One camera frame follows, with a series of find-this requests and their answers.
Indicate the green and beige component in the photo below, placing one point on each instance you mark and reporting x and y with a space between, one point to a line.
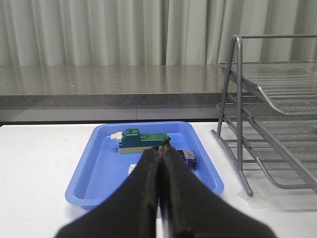
132 141

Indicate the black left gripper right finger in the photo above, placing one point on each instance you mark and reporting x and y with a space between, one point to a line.
191 210

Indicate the blue plastic tray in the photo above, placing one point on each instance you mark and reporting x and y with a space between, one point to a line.
102 169

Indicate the white terminal block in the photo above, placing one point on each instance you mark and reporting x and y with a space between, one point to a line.
131 168

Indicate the grey stone counter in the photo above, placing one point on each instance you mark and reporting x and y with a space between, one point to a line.
109 93

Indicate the mesh rack tray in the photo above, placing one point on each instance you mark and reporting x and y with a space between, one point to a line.
282 171
260 121
289 87

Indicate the red emergency stop button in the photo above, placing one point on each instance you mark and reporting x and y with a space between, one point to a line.
189 158

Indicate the grey metal rack frame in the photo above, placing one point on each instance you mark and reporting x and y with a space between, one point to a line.
232 70

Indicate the grey pleated curtain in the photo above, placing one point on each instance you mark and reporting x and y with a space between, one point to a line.
140 32

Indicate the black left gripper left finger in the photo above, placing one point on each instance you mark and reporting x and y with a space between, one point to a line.
130 212

